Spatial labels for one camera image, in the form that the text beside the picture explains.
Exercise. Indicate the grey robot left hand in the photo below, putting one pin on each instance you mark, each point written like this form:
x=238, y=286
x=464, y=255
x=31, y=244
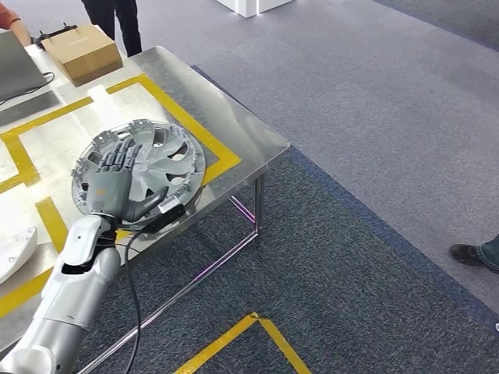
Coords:
x=109, y=191

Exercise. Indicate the grey plastic wheel hubcap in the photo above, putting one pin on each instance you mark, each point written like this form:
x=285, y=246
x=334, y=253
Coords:
x=154, y=162

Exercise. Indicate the white curved plastic part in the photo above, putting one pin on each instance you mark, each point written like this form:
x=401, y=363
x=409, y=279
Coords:
x=13, y=255

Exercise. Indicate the stainless steel workbench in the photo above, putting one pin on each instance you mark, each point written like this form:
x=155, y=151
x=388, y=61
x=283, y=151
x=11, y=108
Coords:
x=241, y=134

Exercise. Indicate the brown cardboard box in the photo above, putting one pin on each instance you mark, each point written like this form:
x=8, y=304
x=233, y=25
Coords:
x=80, y=51

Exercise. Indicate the grey laptop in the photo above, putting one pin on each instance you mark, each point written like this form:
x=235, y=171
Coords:
x=15, y=67

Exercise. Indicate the white lit cabinet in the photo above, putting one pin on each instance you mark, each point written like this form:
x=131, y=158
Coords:
x=249, y=6

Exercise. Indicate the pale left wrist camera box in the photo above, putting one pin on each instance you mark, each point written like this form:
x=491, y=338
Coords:
x=168, y=204

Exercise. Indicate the black wrist camera mount bracket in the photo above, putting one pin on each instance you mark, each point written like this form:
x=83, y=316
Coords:
x=171, y=218

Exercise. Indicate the thin black bracket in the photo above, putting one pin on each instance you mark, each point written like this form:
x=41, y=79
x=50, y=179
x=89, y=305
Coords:
x=54, y=32

